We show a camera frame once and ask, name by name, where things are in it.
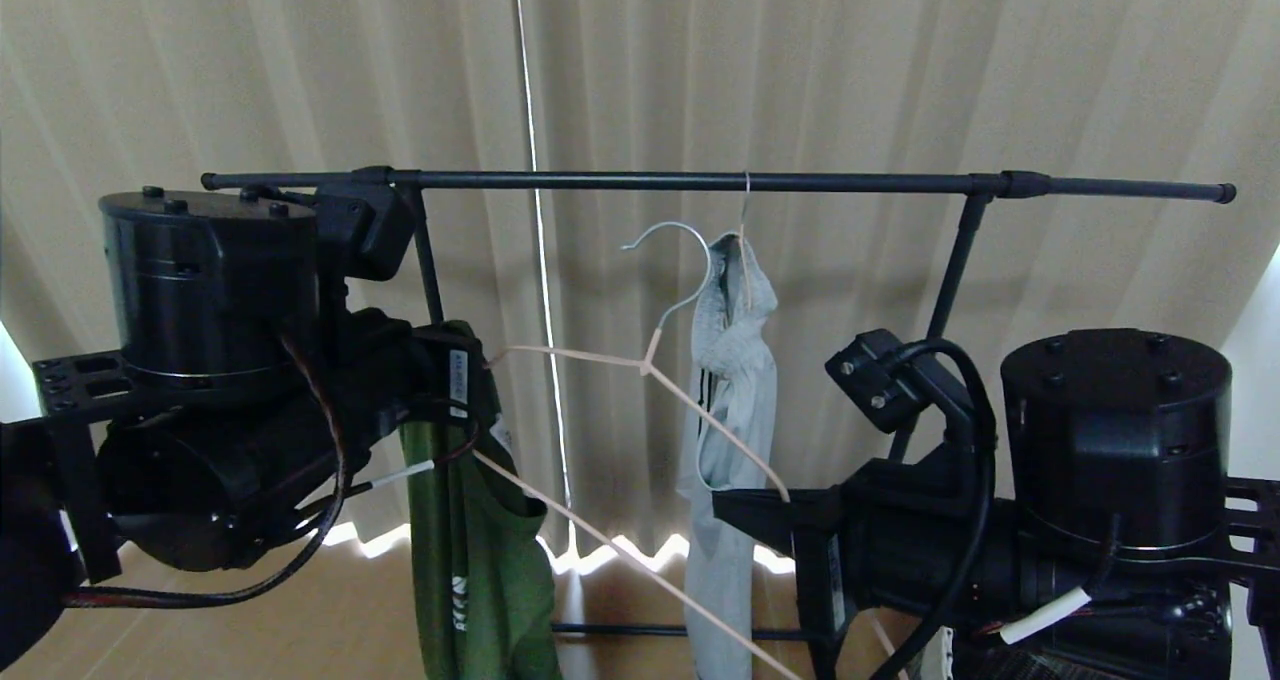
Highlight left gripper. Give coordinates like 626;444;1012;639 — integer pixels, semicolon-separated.
95;305;498;573

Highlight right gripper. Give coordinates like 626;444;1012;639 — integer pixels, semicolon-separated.
790;448;1023;653

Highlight pink clothes hanger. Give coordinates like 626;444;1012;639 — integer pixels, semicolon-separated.
470;222;906;680
738;172;754;311

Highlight pale grey shorts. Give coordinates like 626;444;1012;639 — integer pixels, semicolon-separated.
678;232;781;680

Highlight green garment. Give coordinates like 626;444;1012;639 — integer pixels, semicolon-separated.
400;320;563;680

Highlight black clothes rack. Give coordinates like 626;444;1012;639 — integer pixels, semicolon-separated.
200;167;1238;661

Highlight beige curtain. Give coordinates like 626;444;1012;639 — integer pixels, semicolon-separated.
0;0;1280;576

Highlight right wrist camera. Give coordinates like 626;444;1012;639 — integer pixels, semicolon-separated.
825;328;963;436

